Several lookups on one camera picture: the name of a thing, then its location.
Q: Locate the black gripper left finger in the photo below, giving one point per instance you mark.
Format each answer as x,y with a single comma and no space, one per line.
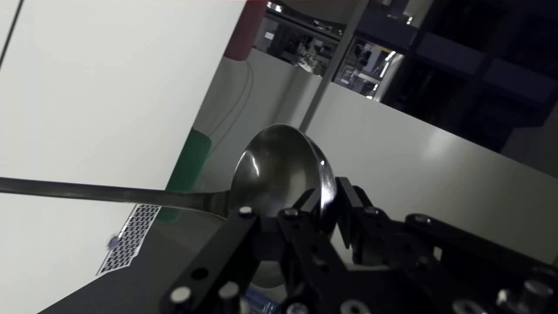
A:
305,245

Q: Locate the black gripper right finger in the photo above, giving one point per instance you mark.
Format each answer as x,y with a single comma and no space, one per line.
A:
418,262

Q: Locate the metal ladle spoon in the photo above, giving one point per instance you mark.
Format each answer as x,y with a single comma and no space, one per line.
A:
279,168

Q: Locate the green chair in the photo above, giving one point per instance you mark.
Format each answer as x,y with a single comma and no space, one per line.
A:
188,168

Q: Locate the black patterned keyboard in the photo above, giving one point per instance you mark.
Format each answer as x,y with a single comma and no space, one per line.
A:
131,238

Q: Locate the grey metal handrail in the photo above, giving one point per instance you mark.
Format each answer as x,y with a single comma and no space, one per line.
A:
333,64

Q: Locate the dark red chair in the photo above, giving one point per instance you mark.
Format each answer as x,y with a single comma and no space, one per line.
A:
246,29

